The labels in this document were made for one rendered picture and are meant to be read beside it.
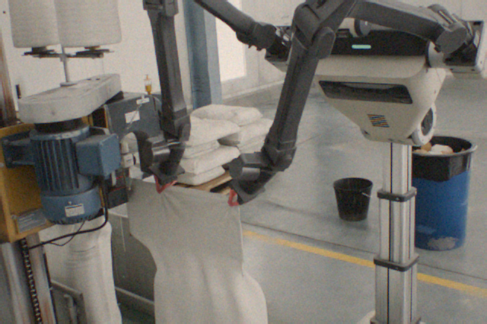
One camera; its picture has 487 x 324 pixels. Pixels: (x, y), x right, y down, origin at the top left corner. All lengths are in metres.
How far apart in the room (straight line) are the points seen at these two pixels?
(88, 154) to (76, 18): 0.35
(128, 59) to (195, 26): 1.18
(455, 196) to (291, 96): 2.50
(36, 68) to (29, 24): 3.91
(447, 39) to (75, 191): 0.99
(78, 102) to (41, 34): 0.35
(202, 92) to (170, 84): 6.28
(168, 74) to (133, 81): 5.58
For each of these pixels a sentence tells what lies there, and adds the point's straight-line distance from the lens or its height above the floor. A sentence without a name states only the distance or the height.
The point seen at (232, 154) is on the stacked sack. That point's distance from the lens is 4.87.
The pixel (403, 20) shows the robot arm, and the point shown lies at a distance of 1.33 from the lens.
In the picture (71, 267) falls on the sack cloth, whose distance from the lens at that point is 2.19.
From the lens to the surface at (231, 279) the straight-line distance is 1.66.
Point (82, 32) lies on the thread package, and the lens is 1.52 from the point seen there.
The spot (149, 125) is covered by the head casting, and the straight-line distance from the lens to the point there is 1.89.
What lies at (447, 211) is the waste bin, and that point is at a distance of 3.69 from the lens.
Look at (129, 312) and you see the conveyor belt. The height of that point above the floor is 0.38.
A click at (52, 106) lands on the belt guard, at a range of 1.43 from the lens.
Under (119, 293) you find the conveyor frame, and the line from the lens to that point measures 2.61.
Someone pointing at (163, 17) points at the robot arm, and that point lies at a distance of 1.51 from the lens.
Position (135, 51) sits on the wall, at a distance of 7.16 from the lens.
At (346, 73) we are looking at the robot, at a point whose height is 1.39.
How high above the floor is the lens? 1.62
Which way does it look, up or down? 16 degrees down
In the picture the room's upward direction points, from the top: 4 degrees counter-clockwise
